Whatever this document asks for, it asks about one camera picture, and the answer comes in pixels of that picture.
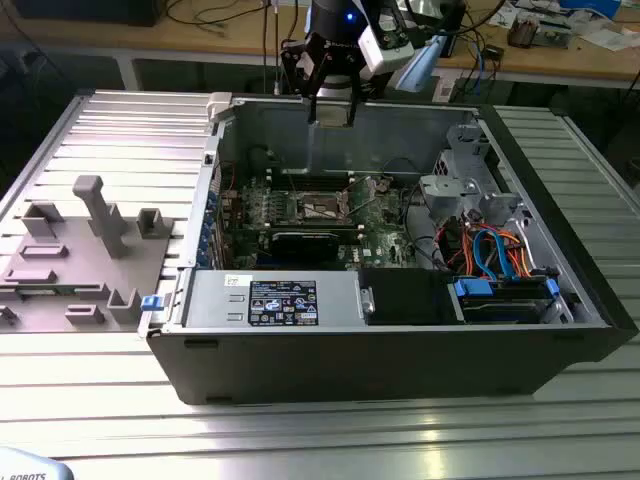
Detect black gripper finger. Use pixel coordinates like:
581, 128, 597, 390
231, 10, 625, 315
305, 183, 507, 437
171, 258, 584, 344
344, 58, 371, 127
279, 35, 329, 124

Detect silver CPU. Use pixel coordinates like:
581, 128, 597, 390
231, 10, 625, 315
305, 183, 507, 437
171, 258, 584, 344
315, 105, 351, 129

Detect metal socket cover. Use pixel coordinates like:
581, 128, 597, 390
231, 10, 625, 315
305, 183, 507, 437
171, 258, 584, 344
345, 175, 377, 214

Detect metal locking lever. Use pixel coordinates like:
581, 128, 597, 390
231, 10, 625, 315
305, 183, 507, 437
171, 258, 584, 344
310, 202, 349, 221
280, 155, 303, 202

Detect black RAM slot bank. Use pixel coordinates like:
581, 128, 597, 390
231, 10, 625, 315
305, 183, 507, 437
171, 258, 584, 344
267, 169, 357, 194
232, 219, 362, 240

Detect CPU socket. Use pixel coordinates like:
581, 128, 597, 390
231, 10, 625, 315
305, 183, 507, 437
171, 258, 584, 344
294, 188, 354, 225

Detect grey case latch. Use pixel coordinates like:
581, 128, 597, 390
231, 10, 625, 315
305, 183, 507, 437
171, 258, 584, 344
207, 92, 236, 124

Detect wooden workbench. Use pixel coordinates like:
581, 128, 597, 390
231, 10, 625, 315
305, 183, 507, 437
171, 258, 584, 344
0, 0, 640, 94

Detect grey metal drive cage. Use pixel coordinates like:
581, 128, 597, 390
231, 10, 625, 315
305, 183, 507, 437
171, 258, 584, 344
434, 122, 496, 196

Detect black tower box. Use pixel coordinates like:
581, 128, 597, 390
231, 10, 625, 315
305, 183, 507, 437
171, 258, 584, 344
438, 0, 467, 60

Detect green motherboard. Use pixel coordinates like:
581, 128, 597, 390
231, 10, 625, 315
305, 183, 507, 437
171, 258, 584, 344
219, 172, 421, 274

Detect black graphics card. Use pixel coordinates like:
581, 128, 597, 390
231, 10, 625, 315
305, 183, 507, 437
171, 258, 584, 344
269, 232, 342, 264

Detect brown copper heatsink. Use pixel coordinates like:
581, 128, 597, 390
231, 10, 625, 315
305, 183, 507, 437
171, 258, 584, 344
507, 13, 540, 50

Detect grey metal drive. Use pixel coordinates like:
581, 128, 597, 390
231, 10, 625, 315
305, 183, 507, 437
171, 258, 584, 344
537, 17, 575, 51

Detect black desktop box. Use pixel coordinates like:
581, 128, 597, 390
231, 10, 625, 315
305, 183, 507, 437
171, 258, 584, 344
14, 0, 166, 29

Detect hard disk in blue carrier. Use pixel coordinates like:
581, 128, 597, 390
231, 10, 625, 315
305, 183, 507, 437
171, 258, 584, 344
449, 277, 561, 326

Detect blue cardboard box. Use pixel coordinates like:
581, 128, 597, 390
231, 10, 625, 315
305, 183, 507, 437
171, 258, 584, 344
558, 0, 621, 19

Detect grey power supply unit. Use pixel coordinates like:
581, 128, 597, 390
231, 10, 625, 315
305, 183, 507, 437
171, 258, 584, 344
182, 269, 364, 329

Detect white paper sheets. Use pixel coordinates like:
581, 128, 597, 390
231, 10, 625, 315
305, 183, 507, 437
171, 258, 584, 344
579, 27, 640, 52

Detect black PC case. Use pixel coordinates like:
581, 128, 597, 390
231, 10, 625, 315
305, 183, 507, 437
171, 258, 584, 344
137, 91, 640, 407

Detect grey parts rack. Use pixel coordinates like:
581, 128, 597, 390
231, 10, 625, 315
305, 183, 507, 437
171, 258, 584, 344
0, 174, 176, 334

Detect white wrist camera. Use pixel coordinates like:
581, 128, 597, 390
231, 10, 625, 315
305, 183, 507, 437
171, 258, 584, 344
358, 19, 416, 76

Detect red wire bundle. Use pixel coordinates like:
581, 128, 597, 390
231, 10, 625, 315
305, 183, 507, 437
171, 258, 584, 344
437, 222, 476, 269

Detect blue wire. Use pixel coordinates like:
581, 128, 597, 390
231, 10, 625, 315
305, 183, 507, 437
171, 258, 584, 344
472, 227, 517, 279

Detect orange wire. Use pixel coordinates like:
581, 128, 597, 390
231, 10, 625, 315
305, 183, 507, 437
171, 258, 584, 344
499, 229, 536, 276

